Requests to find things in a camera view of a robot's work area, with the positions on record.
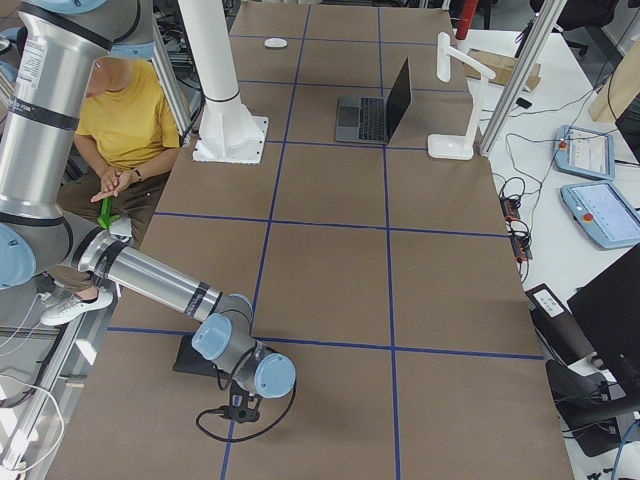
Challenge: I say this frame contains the person in yellow shirt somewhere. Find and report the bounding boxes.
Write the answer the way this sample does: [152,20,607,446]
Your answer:
[39,56,181,327]

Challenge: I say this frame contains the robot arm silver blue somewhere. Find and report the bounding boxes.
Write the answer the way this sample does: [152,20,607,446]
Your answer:
[1,1,296,398]

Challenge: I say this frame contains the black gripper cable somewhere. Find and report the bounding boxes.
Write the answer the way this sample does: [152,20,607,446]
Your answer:
[195,344,297,443]

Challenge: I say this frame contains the cardboard box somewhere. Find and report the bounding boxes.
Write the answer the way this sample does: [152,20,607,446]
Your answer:
[468,48,541,91]

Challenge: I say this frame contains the blue teach pendant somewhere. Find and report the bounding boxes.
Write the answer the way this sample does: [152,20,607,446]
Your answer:
[560,180,639,249]
[552,124,615,180]

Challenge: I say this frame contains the blue teach pendant near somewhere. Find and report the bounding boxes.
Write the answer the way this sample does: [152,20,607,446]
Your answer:
[560,180,639,249]

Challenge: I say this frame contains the white desk lamp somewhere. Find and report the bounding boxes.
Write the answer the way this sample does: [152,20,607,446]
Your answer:
[426,31,497,161]

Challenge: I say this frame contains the silver laptop black keyboard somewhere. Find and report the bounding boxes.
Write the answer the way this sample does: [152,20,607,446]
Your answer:
[335,58,412,145]

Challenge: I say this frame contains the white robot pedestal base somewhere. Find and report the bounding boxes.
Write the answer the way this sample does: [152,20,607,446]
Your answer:
[179,0,269,165]

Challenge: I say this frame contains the white computer mouse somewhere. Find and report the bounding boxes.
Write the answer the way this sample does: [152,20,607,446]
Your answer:
[264,37,288,49]

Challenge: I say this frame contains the black monitor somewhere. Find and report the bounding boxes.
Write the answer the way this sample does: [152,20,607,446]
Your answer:
[568,246,639,383]

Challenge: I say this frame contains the blue teach pendant far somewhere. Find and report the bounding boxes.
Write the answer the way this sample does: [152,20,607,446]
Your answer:
[552,124,615,180]

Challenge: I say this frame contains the aluminium frame post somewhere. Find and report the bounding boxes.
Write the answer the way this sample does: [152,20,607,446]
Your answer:
[479,0,567,157]

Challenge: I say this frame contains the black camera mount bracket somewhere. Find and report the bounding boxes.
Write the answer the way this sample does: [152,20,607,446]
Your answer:
[228,381,263,423]

